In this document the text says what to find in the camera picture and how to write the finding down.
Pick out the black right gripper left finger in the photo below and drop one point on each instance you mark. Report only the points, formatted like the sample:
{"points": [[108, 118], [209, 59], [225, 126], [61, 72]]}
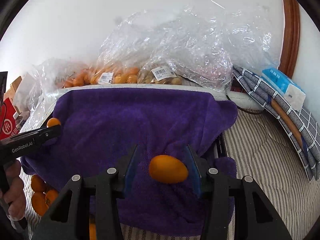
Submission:
{"points": [[68, 216]]}

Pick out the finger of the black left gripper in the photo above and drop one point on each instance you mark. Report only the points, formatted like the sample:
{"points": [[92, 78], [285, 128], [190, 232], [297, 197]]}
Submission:
{"points": [[40, 133]]}

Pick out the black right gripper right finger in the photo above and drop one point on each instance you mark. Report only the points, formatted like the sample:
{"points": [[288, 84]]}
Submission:
{"points": [[230, 199]]}

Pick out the small orange kumquat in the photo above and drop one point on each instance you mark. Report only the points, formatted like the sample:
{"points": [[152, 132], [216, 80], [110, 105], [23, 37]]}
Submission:
{"points": [[167, 169], [53, 122]]}

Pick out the large orange mandarin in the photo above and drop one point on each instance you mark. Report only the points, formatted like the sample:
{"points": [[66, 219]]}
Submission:
{"points": [[92, 231]]}

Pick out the left hand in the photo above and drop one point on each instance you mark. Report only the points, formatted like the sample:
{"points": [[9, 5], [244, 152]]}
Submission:
{"points": [[15, 195]]}

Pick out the red paper bag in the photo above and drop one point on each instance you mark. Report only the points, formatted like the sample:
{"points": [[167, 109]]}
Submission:
{"points": [[8, 120]]}

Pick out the orange mandarin with stem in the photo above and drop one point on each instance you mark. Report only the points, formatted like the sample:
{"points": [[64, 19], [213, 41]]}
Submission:
{"points": [[50, 197]]}

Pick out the purple towel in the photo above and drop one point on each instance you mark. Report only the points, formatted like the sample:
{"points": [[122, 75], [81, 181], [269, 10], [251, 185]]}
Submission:
{"points": [[101, 126]]}

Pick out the striped quilt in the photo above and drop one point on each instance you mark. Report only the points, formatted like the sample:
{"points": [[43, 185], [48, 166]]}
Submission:
{"points": [[256, 145]]}

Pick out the bag of orange kumquats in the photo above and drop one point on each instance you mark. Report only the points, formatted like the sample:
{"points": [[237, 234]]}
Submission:
{"points": [[114, 74]]}

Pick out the checked grey cloth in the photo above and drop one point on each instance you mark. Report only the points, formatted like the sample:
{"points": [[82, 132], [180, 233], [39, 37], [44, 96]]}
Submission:
{"points": [[300, 126]]}

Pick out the blue tissue pack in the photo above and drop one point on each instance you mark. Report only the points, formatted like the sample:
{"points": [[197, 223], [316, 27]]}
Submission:
{"points": [[289, 90]]}

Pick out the bag of brown nuts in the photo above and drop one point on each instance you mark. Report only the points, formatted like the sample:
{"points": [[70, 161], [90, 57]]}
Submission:
{"points": [[160, 75]]}

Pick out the large clear plastic bag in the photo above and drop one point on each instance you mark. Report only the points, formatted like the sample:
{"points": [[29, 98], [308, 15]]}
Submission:
{"points": [[201, 42]]}

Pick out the brown wooden door frame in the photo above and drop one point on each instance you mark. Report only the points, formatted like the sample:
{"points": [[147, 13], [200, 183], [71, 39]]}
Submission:
{"points": [[291, 37]]}

